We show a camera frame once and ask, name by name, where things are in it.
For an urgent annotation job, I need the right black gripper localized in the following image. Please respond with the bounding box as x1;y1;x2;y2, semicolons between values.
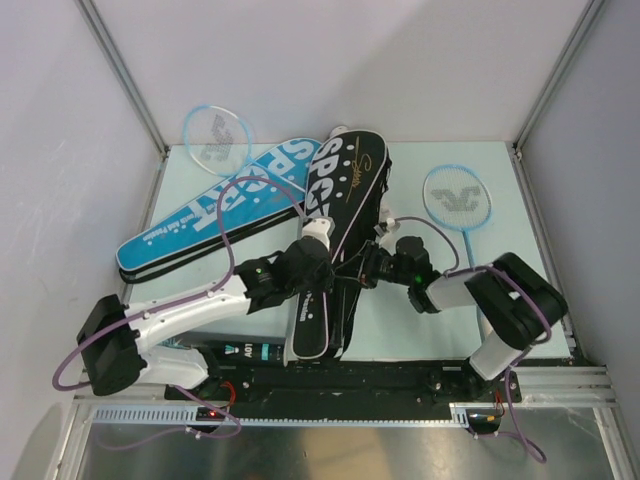
333;239;413;289

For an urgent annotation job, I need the light blue racket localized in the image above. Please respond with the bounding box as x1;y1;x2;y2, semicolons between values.
182;104;253;178
422;164;493;267

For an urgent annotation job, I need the blue racket cover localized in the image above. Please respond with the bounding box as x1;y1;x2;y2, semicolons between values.
116;137;321;284

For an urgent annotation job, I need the black racket cover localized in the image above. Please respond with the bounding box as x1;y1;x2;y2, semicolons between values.
289;130;391;361

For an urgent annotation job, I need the black shuttlecock tube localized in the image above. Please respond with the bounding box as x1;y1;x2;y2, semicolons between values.
162;332;285;365

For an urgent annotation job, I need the white shuttlecock tube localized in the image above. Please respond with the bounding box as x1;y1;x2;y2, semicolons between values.
329;125;349;137

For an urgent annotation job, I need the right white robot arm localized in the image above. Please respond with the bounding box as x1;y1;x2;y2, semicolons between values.
358;236;568;401

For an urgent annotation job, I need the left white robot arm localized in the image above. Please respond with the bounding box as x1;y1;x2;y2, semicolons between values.
77;234;332;399

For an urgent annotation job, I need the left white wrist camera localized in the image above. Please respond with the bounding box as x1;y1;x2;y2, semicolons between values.
301;217;334;250

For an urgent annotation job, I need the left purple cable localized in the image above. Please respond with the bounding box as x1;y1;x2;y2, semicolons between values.
52;179;314;391

